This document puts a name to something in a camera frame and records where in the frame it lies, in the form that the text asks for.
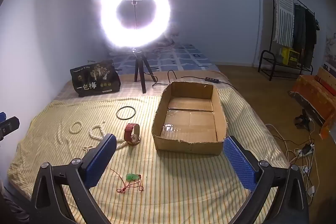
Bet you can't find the black clothes rack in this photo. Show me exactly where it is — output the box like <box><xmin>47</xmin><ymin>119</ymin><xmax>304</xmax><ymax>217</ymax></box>
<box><xmin>258</xmin><ymin>0</ymin><xmax>319</xmax><ymax>81</ymax></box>

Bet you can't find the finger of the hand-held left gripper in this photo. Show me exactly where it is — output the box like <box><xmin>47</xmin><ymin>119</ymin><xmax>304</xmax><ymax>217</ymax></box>
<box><xmin>0</xmin><ymin>112</ymin><xmax>20</xmax><ymax>142</ymax></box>

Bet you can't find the blue patterned blanket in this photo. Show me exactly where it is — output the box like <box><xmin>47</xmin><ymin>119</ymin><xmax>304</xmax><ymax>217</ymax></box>
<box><xmin>109</xmin><ymin>43</ymin><xmax>221</xmax><ymax>76</ymax></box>

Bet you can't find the long pearl necklace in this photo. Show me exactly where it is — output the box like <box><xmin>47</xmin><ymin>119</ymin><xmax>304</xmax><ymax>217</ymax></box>
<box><xmin>83</xmin><ymin>120</ymin><xmax>129</xmax><ymax>153</ymax></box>

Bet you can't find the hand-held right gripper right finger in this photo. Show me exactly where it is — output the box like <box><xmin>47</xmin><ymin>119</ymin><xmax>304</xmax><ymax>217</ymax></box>
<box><xmin>223</xmin><ymin>135</ymin><xmax>310</xmax><ymax>224</ymax></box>

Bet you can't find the yellow box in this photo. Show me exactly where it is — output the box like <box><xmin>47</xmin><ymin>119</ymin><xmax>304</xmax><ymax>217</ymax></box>
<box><xmin>281</xmin><ymin>47</ymin><xmax>300</xmax><ymax>66</ymax></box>

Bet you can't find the dark hanging garment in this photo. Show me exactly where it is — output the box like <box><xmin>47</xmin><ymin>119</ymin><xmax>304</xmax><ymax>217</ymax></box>
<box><xmin>293</xmin><ymin>4</ymin><xmax>307</xmax><ymax>54</ymax></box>
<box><xmin>304</xmin><ymin>9</ymin><xmax>320</xmax><ymax>67</ymax></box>

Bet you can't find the wall poster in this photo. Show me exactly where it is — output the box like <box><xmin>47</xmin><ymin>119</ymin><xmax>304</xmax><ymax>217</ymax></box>
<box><xmin>325</xmin><ymin>30</ymin><xmax>336</xmax><ymax>72</ymax></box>

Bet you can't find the white striped towel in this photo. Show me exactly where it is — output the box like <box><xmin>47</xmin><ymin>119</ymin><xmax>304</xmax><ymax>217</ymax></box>
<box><xmin>272</xmin><ymin>0</ymin><xmax>295</xmax><ymax>47</ymax></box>

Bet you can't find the black bangle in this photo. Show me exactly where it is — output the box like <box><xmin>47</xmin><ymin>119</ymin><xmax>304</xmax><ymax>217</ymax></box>
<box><xmin>116</xmin><ymin>106</ymin><xmax>136</xmax><ymax>120</ymax></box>

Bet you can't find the orange cloth covered furniture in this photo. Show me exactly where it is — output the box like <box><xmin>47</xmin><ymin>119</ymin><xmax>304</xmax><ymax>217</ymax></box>
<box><xmin>289</xmin><ymin>67</ymin><xmax>336</xmax><ymax>140</ymax></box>

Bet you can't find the red strap wristwatch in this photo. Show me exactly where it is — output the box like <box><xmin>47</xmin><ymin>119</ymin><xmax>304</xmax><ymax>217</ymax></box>
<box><xmin>123</xmin><ymin>123</ymin><xmax>141</xmax><ymax>146</ymax></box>

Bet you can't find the yellow striped cloth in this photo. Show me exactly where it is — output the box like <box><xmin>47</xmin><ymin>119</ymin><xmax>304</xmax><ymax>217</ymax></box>
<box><xmin>7</xmin><ymin>88</ymin><xmax>289</xmax><ymax>224</ymax></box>

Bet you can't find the black printed snack bag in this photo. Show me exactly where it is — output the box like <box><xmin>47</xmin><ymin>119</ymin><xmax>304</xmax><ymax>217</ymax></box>
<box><xmin>70</xmin><ymin>60</ymin><xmax>122</xmax><ymax>98</ymax></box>

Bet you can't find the green pendant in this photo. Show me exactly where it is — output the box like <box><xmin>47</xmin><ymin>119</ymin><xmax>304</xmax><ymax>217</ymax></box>
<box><xmin>110</xmin><ymin>168</ymin><xmax>145</xmax><ymax>193</ymax></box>

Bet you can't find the black tripod stand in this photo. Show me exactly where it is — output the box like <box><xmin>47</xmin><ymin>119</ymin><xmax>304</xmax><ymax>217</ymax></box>
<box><xmin>130</xmin><ymin>48</ymin><xmax>158</xmax><ymax>94</ymax></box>

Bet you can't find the power strip with cables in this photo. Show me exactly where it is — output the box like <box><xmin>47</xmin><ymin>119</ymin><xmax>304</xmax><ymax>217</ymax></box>
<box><xmin>265</xmin><ymin>123</ymin><xmax>319</xmax><ymax>203</ymax></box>

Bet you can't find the round ring light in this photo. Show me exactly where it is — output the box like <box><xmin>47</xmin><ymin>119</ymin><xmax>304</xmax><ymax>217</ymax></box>
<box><xmin>92</xmin><ymin>0</ymin><xmax>172</xmax><ymax>52</ymax></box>

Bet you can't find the cardboard box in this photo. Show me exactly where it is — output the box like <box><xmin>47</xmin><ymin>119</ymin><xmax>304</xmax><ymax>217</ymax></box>
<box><xmin>151</xmin><ymin>81</ymin><xmax>228</xmax><ymax>156</ymax></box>

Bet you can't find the white power strip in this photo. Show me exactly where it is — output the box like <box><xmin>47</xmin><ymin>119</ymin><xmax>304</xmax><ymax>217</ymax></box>
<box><xmin>297</xmin><ymin>143</ymin><xmax>315</xmax><ymax>157</ymax></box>

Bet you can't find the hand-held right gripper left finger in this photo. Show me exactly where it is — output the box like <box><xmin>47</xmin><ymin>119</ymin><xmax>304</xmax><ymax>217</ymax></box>
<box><xmin>26</xmin><ymin>133</ymin><xmax>117</xmax><ymax>224</ymax></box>

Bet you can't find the black device on floor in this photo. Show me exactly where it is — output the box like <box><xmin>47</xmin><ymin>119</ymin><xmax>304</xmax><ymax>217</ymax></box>
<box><xmin>294</xmin><ymin>109</ymin><xmax>314</xmax><ymax>130</ymax></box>

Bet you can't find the black cable with controller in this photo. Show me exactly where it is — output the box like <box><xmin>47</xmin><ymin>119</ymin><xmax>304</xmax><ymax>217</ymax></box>
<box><xmin>152</xmin><ymin>70</ymin><xmax>238</xmax><ymax>90</ymax></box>

